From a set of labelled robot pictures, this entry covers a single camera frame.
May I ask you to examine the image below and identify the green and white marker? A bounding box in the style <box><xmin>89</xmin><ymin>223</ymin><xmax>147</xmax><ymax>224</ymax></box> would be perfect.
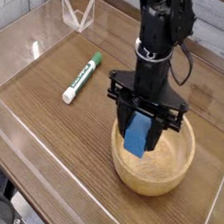
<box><xmin>63</xmin><ymin>52</ymin><xmax>103</xmax><ymax>104</ymax></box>

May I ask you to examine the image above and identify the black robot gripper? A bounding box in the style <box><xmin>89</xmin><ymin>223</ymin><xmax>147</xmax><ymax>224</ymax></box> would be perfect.
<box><xmin>108</xmin><ymin>58</ymin><xmax>189</xmax><ymax>152</ymax></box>

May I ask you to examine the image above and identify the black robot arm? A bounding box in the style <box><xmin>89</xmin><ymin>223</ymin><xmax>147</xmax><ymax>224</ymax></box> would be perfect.
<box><xmin>108</xmin><ymin>0</ymin><xmax>196</xmax><ymax>155</ymax></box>

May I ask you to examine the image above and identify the clear acrylic tray wall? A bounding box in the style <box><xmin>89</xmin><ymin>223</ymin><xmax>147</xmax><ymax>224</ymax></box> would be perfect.
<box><xmin>0</xmin><ymin>0</ymin><xmax>224</xmax><ymax>224</ymax></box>

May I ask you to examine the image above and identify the light brown wooden bowl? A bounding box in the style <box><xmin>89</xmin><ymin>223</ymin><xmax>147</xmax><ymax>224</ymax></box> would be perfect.
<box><xmin>111</xmin><ymin>116</ymin><xmax>196</xmax><ymax>197</ymax></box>

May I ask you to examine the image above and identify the blue rectangular block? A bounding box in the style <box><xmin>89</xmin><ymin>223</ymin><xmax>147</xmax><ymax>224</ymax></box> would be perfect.
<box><xmin>123</xmin><ymin>112</ymin><xmax>152</xmax><ymax>158</ymax></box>

